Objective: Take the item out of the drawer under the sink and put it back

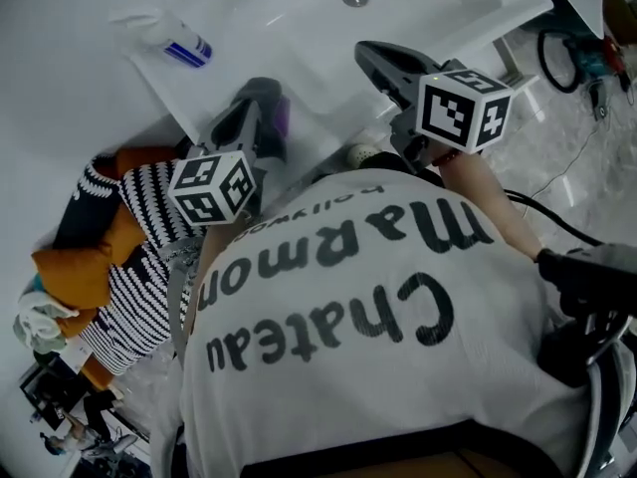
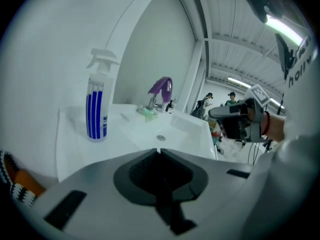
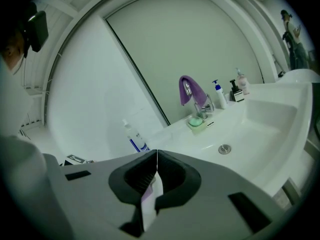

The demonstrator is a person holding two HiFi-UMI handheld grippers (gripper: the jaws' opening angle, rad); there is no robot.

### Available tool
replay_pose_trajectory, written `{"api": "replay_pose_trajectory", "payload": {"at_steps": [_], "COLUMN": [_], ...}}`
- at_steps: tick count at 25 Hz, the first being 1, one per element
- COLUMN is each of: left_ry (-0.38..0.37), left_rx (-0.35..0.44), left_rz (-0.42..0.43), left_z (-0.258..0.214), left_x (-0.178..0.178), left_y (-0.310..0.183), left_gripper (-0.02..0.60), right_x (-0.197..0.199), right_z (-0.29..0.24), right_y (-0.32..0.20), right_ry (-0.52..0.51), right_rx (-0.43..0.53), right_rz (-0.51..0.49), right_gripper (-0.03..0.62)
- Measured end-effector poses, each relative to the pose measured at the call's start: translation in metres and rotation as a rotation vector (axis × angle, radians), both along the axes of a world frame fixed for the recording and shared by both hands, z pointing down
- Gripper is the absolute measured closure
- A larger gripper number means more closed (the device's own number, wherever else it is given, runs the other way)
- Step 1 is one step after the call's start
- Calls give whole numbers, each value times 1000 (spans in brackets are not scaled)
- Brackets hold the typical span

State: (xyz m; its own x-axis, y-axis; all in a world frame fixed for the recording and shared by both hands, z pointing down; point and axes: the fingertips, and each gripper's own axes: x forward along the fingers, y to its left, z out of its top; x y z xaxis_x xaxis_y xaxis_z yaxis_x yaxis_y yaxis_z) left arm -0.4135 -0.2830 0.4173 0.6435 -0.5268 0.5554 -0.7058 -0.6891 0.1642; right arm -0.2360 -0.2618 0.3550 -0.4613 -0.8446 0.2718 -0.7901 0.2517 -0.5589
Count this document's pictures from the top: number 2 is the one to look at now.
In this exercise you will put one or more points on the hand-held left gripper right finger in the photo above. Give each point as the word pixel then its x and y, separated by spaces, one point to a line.
pixel 182 179

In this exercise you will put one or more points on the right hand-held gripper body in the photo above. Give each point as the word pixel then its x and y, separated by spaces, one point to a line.
pixel 225 111

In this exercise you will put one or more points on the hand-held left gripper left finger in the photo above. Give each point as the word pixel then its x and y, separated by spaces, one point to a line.
pixel 140 176

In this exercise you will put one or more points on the person's right forearm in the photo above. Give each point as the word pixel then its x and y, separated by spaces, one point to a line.
pixel 276 127

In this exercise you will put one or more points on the person's right hand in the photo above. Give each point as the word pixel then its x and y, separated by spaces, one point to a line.
pixel 256 114

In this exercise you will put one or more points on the long ceiling light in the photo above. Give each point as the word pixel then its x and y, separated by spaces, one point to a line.
pixel 278 104
pixel 285 29
pixel 238 82

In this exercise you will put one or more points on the white vanity cabinet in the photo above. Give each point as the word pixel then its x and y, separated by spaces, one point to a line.
pixel 140 134

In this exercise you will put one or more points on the chrome sink drain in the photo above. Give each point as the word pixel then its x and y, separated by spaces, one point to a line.
pixel 160 137

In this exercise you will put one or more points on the small clear bottle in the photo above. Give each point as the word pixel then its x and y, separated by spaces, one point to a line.
pixel 175 102

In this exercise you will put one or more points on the black pump bottle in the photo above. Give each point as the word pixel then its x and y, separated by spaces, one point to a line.
pixel 170 107

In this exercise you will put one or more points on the green soap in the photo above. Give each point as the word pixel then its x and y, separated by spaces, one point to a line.
pixel 147 111

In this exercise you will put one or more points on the purple cloth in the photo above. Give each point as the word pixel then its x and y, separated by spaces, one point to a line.
pixel 162 86

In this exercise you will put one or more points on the chrome faucet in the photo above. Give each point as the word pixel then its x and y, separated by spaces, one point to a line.
pixel 152 102

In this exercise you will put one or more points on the blue striped spray bottle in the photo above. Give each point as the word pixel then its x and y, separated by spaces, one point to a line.
pixel 96 114

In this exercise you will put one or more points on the person in white shirt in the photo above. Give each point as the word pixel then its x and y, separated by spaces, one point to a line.
pixel 300 159

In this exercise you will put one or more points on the large grey roller blind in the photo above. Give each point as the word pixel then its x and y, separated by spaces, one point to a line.
pixel 160 46

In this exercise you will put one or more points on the orange sofa with striped blanket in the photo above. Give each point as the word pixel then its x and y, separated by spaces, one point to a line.
pixel 18 194

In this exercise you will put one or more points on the person's head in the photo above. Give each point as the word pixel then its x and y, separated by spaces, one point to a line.
pixel 280 1

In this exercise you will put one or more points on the black head-worn camera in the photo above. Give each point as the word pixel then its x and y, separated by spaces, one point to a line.
pixel 257 6

